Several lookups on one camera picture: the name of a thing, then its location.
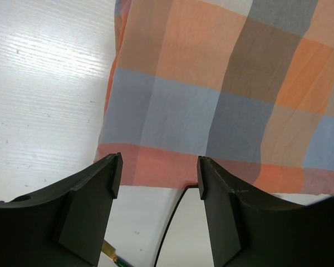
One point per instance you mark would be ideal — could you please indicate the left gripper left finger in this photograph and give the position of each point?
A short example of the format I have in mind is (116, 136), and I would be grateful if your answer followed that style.
(62, 224)

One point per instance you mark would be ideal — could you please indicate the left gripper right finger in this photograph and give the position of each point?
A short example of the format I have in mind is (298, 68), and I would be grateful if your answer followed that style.
(249, 227)

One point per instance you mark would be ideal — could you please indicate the checkered orange blue cloth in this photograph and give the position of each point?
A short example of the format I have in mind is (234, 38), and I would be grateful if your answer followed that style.
(249, 84)

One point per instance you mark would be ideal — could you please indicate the square white plate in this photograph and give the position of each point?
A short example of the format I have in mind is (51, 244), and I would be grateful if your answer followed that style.
(185, 241)

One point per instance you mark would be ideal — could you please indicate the gold knife green handle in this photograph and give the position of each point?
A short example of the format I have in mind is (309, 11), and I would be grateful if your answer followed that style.
(110, 252)

